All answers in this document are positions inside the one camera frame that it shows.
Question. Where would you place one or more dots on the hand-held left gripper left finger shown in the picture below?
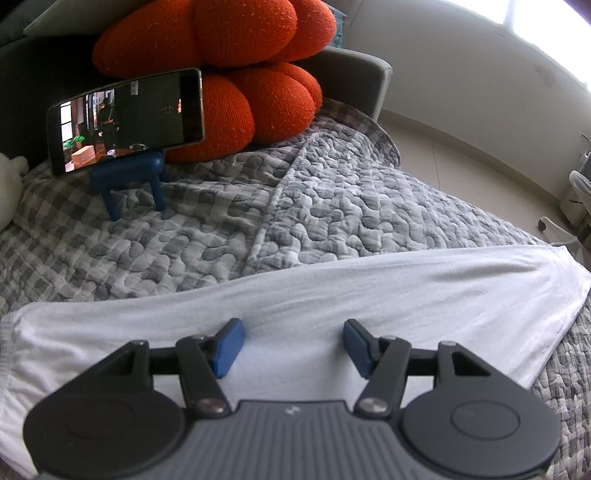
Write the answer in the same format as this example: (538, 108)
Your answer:
(228, 346)

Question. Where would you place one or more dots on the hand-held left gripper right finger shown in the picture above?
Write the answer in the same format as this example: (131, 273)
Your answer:
(358, 348)

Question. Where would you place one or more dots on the white t-shirt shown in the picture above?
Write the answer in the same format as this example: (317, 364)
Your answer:
(323, 295)

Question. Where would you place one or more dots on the grey checkered quilted blanket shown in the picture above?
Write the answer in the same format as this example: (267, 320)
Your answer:
(346, 198)

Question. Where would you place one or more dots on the blue phone stand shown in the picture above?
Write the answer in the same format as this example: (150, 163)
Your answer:
(129, 170)

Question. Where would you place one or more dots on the black smartphone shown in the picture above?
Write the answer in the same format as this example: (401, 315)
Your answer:
(124, 120)

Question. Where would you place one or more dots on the white plush toy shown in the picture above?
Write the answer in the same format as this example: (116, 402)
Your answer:
(9, 184)

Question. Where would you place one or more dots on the dark grey sofa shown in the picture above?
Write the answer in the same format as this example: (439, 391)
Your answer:
(351, 74)

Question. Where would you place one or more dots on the white office chair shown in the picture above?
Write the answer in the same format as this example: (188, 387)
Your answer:
(581, 184)

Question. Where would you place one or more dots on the orange knot cushion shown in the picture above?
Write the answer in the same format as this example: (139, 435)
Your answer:
(231, 46)

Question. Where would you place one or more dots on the blue printed poster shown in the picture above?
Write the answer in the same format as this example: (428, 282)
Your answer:
(338, 27)

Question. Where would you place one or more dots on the light grey pillow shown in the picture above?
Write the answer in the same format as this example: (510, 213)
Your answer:
(69, 18)

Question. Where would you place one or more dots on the window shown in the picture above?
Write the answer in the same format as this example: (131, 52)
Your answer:
(554, 23)

